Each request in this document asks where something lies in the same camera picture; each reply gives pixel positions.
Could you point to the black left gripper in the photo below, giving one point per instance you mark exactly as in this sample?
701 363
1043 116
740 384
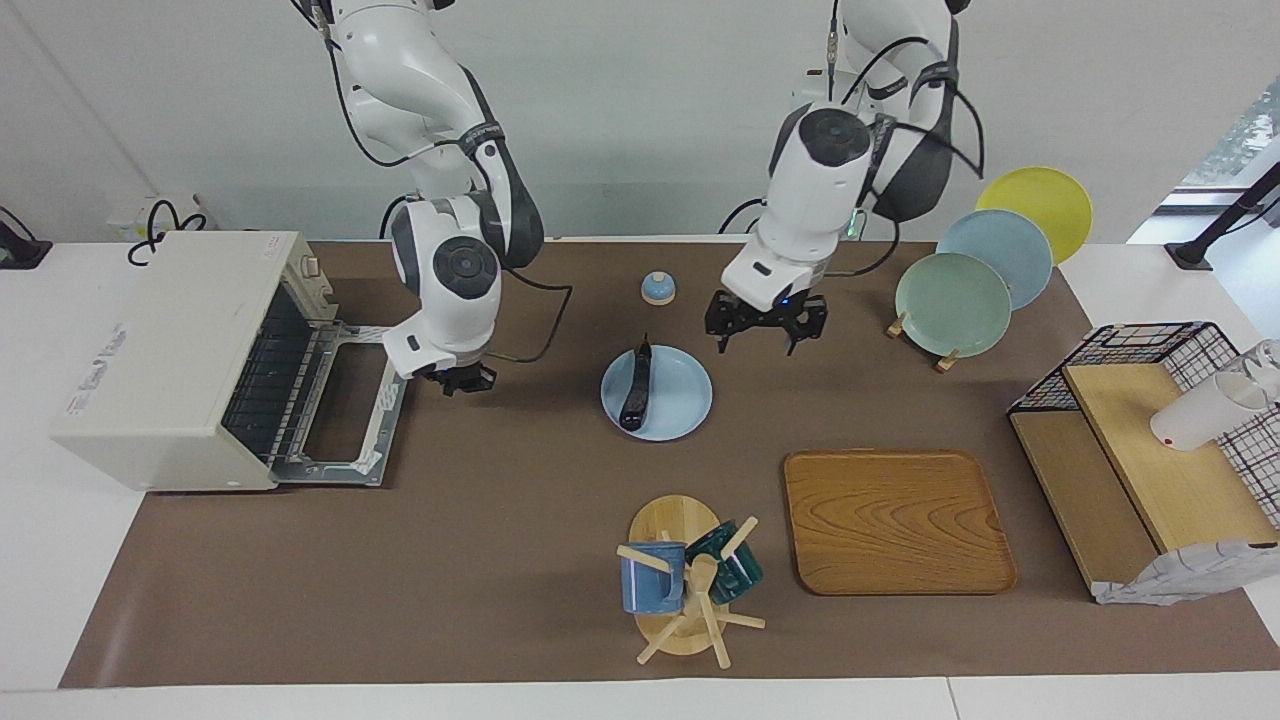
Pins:
765 310

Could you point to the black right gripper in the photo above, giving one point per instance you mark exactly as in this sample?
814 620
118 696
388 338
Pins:
465 373

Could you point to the oven glass door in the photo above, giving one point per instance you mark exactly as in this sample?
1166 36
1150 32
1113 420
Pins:
390 400

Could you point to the small light blue plate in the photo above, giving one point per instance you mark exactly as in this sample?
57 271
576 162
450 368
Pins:
680 395

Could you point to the dark purple eggplant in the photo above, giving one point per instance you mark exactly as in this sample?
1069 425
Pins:
635 395

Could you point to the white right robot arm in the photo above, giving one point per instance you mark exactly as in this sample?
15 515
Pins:
400 60

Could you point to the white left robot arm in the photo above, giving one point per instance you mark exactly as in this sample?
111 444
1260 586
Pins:
810 200

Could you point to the cream toaster oven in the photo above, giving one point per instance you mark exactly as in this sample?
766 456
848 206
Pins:
170 360

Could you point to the small blue white bell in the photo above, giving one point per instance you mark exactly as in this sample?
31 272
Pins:
658 290

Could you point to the brown table mat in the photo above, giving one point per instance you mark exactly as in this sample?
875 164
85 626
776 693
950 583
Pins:
500 560

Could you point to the wooden plate rack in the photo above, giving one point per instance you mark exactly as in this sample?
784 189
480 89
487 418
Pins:
947 362

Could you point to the pale green plate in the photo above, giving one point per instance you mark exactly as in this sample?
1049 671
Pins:
950 305

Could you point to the wooden mug tree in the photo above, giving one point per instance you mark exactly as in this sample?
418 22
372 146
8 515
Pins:
670 520

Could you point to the wooden serving tray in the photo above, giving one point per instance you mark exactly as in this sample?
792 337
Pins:
895 520

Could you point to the dark green mug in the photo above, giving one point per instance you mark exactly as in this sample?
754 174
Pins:
740 575

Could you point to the large light blue plate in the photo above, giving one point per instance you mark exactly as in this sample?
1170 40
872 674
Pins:
1010 250

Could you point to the blue mug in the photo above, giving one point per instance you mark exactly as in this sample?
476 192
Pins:
645 590

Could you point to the yellow plate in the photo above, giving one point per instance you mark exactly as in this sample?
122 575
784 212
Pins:
1050 200

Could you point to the white power socket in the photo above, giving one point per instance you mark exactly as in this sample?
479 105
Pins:
125 215

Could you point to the white cup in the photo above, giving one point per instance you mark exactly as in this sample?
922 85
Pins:
1195 415

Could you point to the wooden shelf box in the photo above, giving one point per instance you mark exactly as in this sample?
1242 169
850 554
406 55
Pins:
1180 490

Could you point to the black clamp base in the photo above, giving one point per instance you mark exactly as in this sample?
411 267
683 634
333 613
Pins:
20 250

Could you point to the grey patterned cloth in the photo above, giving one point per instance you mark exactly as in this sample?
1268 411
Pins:
1180 578

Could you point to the black desk stand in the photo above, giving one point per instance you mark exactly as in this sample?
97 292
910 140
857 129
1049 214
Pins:
1230 215

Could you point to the clear glass cup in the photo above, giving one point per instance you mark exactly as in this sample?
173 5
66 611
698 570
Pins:
1268 355

